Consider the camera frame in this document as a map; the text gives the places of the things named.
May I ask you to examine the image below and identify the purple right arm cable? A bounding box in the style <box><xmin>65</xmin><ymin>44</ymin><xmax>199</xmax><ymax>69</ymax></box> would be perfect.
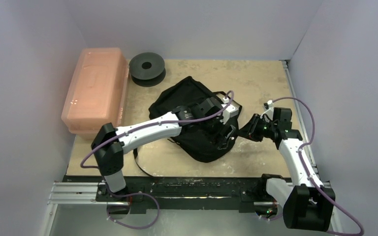
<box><xmin>269</xmin><ymin>97</ymin><xmax>365</xmax><ymax>236</ymax></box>

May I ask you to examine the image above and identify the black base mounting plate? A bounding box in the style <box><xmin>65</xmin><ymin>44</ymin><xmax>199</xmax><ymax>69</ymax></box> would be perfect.
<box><xmin>95</xmin><ymin>177</ymin><xmax>278</xmax><ymax>217</ymax></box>

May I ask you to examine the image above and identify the black student backpack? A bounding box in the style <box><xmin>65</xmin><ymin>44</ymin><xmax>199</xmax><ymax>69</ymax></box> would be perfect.
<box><xmin>149</xmin><ymin>76</ymin><xmax>243</xmax><ymax>163</ymax></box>

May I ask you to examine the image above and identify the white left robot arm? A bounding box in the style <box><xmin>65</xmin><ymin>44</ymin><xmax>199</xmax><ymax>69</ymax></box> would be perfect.
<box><xmin>92</xmin><ymin>97</ymin><xmax>239</xmax><ymax>201</ymax></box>

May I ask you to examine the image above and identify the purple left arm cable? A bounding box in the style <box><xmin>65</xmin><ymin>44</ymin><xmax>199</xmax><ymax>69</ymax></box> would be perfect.
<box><xmin>80</xmin><ymin>90</ymin><xmax>235</xmax><ymax>196</ymax></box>

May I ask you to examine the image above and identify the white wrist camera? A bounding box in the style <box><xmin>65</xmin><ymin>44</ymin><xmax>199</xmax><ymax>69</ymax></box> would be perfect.
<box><xmin>263</xmin><ymin>100</ymin><xmax>274</xmax><ymax>118</ymax></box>
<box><xmin>220</xmin><ymin>101</ymin><xmax>240</xmax><ymax>124</ymax></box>

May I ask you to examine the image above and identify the translucent pink storage box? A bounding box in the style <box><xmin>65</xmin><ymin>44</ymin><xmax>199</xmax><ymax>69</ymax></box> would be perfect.
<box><xmin>61</xmin><ymin>48</ymin><xmax>129</xmax><ymax>140</ymax></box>

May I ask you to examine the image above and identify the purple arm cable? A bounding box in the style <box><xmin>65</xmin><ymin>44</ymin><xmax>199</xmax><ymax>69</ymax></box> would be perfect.
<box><xmin>269</xmin><ymin>97</ymin><xmax>365</xmax><ymax>236</ymax></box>
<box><xmin>80</xmin><ymin>90</ymin><xmax>235</xmax><ymax>196</ymax></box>

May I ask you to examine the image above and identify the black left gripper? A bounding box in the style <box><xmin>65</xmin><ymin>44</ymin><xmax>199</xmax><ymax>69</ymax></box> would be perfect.
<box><xmin>199</xmin><ymin>115</ymin><xmax>234</xmax><ymax>149</ymax></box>

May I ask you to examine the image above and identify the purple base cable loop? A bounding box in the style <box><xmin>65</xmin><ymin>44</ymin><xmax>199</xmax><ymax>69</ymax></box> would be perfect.
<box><xmin>106</xmin><ymin>190</ymin><xmax>162</xmax><ymax>230</ymax></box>

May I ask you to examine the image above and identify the aluminium frame rail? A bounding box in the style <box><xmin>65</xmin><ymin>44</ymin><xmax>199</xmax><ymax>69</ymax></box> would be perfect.
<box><xmin>50</xmin><ymin>76</ymin><xmax>336</xmax><ymax>232</ymax></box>

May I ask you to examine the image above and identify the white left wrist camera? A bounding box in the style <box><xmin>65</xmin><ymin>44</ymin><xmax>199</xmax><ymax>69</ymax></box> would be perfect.
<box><xmin>220</xmin><ymin>101</ymin><xmax>240</xmax><ymax>124</ymax></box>

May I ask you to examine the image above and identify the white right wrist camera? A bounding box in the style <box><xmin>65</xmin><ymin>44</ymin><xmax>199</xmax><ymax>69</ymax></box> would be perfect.
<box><xmin>263</xmin><ymin>100</ymin><xmax>274</xmax><ymax>118</ymax></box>

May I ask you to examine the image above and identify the black filament spool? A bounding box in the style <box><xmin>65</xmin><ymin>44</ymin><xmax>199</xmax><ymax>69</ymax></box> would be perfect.
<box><xmin>129</xmin><ymin>52</ymin><xmax>166</xmax><ymax>87</ymax></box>

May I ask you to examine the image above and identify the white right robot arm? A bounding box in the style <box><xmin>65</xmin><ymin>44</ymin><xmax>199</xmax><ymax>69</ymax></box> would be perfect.
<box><xmin>238</xmin><ymin>107</ymin><xmax>335</xmax><ymax>232</ymax></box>

